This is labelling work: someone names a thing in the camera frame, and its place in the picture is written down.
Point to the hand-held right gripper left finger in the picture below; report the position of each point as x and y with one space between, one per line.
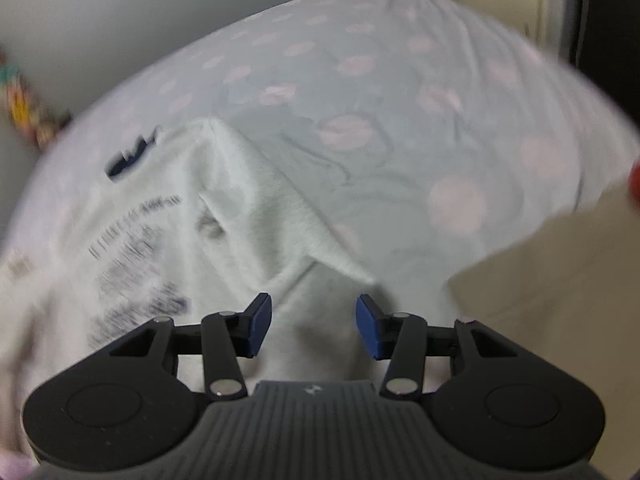
261 324

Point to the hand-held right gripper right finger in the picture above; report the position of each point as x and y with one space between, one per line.
367 331

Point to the white towel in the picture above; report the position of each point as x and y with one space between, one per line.
240 200

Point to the pink dotted bed sheet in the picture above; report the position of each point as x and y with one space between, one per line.
400 175

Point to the small red object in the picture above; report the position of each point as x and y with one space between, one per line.
635 178

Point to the colourful patterned object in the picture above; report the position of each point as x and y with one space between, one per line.
25 105

